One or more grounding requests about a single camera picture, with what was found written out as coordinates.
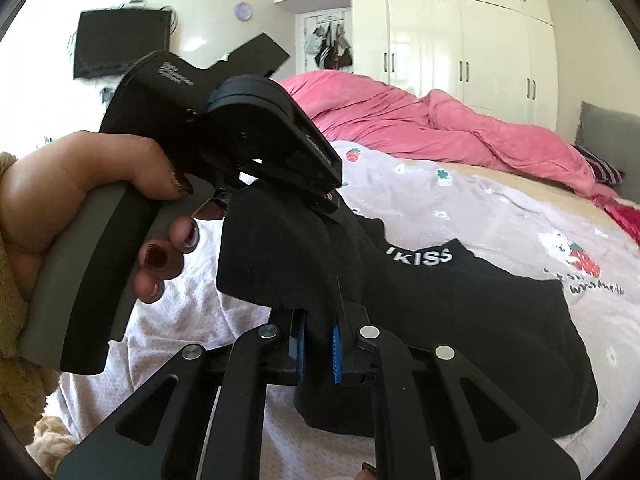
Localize black long-sleeve sweater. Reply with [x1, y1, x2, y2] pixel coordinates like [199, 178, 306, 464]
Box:
[217, 185, 598, 437]

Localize right hand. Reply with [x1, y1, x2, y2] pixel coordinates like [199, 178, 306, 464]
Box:
[355, 462, 378, 480]

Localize left hand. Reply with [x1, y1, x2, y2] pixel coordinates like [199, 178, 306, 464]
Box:
[0, 130, 202, 306]

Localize hanging bags on door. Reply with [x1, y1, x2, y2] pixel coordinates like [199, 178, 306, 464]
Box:
[304, 22, 354, 72]

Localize pink duvet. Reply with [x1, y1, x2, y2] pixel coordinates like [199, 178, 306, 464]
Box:
[281, 70, 617, 198]

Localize strawberry bear print bedsheet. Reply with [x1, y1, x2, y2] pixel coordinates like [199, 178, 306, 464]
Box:
[50, 141, 639, 474]

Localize white wardrobe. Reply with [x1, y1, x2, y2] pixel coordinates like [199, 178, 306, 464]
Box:
[273, 0, 558, 130]

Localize red pillow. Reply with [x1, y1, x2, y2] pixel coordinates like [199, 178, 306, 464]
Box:
[591, 195, 640, 245]

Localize striped pillow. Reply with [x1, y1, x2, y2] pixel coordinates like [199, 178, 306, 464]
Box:
[575, 145, 626, 186]

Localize grey padded headboard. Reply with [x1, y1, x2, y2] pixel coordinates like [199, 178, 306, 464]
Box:
[575, 102, 640, 203]

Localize purple wall clock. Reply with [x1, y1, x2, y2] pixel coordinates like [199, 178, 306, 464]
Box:
[234, 1, 253, 22]

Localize black wall television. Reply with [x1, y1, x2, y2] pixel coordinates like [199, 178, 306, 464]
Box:
[73, 8, 171, 79]

